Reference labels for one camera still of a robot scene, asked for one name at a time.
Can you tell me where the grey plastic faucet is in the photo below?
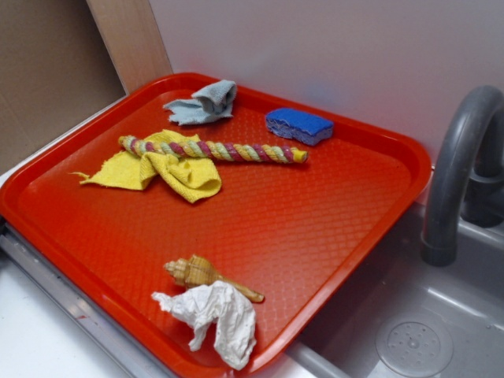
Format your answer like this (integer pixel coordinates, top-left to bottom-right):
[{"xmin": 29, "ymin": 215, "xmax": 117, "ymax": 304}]
[{"xmin": 421, "ymin": 86, "xmax": 503, "ymax": 266}]

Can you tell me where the wooden board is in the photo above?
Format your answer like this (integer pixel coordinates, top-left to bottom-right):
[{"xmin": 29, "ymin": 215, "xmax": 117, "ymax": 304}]
[{"xmin": 87, "ymin": 0, "xmax": 172, "ymax": 94}]

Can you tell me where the light blue cloth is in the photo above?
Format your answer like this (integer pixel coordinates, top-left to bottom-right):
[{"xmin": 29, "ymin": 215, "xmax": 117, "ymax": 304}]
[{"xmin": 163, "ymin": 80, "xmax": 238, "ymax": 126}]

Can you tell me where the tan spiral sea shell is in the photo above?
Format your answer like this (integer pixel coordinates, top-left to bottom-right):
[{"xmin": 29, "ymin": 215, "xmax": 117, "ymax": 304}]
[{"xmin": 163, "ymin": 255, "xmax": 265, "ymax": 303}]

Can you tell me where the round sink drain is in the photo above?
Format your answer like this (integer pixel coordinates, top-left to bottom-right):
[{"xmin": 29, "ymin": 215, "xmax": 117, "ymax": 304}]
[{"xmin": 375, "ymin": 313, "xmax": 454, "ymax": 377}]

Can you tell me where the yellow cloth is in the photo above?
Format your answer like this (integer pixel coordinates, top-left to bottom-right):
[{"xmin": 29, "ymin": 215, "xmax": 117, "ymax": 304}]
[{"xmin": 77, "ymin": 130, "xmax": 222, "ymax": 203}]

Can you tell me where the multicolour twisted rope toy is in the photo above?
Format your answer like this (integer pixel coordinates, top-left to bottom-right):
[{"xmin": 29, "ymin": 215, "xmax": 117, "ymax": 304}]
[{"xmin": 118, "ymin": 135, "xmax": 309, "ymax": 165}]

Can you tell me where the grey plastic sink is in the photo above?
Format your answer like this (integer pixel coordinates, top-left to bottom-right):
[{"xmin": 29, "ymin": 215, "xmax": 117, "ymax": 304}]
[{"xmin": 286, "ymin": 204, "xmax": 504, "ymax": 378}]

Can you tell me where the red plastic tray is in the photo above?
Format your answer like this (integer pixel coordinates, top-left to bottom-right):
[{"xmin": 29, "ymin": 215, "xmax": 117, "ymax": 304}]
[{"xmin": 1, "ymin": 73, "xmax": 431, "ymax": 377}]

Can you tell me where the crumpled white paper towel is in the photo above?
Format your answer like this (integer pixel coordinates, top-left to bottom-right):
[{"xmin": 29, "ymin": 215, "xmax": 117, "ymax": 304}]
[{"xmin": 151, "ymin": 280, "xmax": 256, "ymax": 370}]

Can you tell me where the blue sponge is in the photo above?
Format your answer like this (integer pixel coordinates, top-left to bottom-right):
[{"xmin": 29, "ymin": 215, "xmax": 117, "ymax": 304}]
[{"xmin": 265, "ymin": 108, "xmax": 334, "ymax": 146}]

